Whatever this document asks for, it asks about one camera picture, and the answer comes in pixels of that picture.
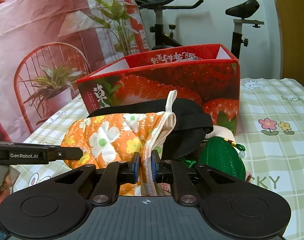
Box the orange floral oven mitt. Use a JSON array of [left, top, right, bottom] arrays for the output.
[[61, 90, 177, 196]]

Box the black eye mask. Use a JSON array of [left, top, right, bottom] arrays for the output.
[[89, 98, 214, 160]]

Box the light pink towel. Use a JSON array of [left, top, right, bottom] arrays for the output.
[[205, 125, 235, 141]]

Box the person left hand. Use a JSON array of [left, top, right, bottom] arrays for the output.
[[0, 173, 20, 204]]

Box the green knitted pouch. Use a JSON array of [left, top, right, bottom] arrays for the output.
[[179, 136, 247, 180]]

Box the red strawberry cardboard box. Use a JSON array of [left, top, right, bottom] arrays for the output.
[[77, 44, 240, 133]]

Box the printed red backdrop cloth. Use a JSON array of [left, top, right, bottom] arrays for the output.
[[0, 0, 148, 142]]

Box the black exercise bike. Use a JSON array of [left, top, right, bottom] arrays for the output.
[[134, 0, 265, 60]]

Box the wooden door panel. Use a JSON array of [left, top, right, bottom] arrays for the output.
[[275, 0, 304, 86]]

